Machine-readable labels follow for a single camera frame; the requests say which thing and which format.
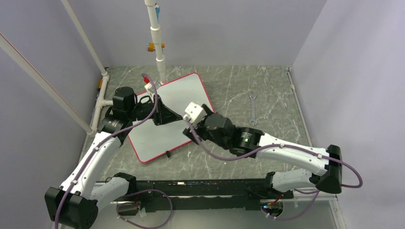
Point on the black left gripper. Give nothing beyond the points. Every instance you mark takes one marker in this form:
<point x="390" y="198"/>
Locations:
<point x="163" y="115"/>

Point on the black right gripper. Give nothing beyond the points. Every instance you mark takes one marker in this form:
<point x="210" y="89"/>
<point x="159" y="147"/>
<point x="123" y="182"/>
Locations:
<point x="198" y="130"/>

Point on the red framed whiteboard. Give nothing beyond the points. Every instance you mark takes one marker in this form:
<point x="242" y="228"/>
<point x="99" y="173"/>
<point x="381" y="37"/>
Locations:
<point x="150" y="141"/>

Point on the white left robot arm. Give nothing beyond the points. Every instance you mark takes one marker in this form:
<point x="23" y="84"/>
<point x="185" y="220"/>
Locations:
<point x="77" y="201"/>

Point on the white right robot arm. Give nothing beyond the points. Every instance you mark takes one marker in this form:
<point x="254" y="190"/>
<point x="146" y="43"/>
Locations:
<point x="317" y="167"/>

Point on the silver combination wrench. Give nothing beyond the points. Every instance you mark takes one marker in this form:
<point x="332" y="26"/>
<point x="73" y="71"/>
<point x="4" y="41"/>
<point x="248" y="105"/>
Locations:
<point x="253" y="119"/>

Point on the white slanted corner pipe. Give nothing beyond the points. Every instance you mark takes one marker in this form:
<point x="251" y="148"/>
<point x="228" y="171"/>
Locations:
<point x="100" y="100"/>

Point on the orange pipe clamp knob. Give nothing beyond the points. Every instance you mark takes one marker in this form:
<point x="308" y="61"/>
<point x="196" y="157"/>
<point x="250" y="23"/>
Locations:
<point x="152" y="48"/>

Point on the white vertical pvc pipe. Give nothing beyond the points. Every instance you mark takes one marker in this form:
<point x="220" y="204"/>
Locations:
<point x="156" y="39"/>

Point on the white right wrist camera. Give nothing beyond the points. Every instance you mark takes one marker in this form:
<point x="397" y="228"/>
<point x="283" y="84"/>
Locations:
<point x="194" y="113"/>

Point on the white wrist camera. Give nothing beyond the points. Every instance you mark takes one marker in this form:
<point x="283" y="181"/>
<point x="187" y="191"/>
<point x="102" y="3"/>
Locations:
<point x="194" y="113"/>
<point x="150" y="86"/>

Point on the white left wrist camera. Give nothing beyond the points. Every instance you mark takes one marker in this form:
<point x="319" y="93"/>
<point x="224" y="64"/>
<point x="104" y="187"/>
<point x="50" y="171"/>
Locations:
<point x="150" y="86"/>

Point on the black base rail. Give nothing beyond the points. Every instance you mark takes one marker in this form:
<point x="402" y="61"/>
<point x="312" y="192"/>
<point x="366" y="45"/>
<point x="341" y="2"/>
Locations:
<point x="201" y="194"/>

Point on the white red wall trim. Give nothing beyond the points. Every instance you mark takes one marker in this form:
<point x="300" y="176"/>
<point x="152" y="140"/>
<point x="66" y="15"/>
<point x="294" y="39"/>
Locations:
<point x="7" y="46"/>

